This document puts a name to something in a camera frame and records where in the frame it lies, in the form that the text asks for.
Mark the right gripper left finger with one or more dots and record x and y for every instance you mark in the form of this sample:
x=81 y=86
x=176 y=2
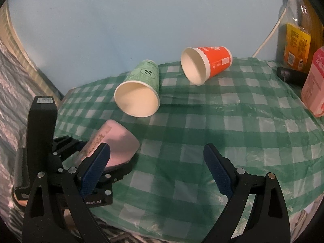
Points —
x=44 y=218

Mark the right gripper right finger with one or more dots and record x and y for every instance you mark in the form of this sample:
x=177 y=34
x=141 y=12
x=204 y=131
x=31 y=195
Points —
x=268 y=220

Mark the pink mug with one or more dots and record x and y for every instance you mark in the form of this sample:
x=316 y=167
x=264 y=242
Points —
x=123 y=144

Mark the green paper cup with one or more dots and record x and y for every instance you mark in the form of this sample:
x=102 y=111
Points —
x=138 y=95

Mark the red paper cup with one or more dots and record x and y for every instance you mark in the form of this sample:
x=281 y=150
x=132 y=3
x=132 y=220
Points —
x=202 y=63

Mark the grey striped curtain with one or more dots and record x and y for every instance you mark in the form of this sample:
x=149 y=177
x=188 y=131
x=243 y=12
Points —
x=20 y=83

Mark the green checkered tablecloth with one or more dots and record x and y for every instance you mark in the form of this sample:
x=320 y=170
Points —
x=249 y=114

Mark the pink drink carton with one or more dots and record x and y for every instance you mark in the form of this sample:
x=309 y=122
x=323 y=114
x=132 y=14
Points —
x=313 y=89

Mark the black cylindrical object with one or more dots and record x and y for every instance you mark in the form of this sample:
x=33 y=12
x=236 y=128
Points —
x=291 y=76

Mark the orange juice bottle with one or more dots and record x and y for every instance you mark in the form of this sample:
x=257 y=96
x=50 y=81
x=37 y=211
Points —
x=294 y=38

